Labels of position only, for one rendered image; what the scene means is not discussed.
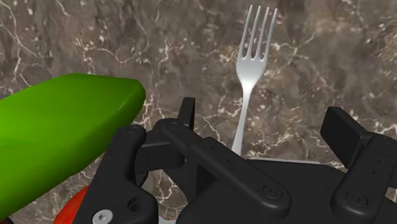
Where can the silver fork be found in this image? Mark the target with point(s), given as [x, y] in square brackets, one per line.
[250, 74]

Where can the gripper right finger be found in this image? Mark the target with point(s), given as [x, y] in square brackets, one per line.
[356, 161]

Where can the green rounded object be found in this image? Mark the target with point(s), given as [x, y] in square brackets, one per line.
[59, 133]

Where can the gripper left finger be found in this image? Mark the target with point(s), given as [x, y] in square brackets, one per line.
[198, 155]

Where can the red object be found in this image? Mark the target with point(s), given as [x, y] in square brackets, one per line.
[72, 208]

